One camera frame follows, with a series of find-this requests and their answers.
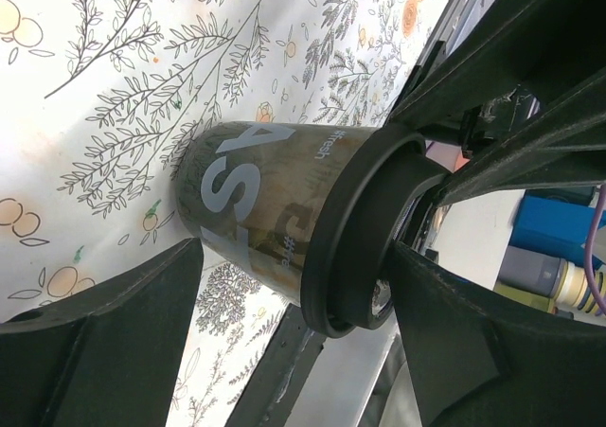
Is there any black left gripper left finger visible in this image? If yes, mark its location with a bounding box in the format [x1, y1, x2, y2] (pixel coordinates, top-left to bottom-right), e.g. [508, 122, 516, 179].
[1, 239, 204, 426]

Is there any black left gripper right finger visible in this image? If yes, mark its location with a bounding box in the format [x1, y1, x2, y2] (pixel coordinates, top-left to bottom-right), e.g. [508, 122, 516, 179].
[391, 243, 605, 426]

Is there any black printed coffee cup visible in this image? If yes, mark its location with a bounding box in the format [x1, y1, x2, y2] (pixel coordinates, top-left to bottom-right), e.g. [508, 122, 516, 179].
[176, 121, 374, 304]

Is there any black plastic cup lid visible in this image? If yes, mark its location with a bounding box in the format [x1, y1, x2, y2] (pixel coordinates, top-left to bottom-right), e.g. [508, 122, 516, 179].
[300, 126, 449, 338]

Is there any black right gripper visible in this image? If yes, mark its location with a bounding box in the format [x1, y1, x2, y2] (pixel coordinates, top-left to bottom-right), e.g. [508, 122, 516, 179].
[392, 0, 605, 205]

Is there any floral patterned table mat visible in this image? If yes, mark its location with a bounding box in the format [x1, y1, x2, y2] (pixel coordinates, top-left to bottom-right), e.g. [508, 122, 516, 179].
[0, 0, 463, 427]

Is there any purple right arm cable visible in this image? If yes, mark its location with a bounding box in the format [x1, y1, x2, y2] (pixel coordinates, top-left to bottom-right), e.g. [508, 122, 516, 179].
[584, 204, 606, 317]

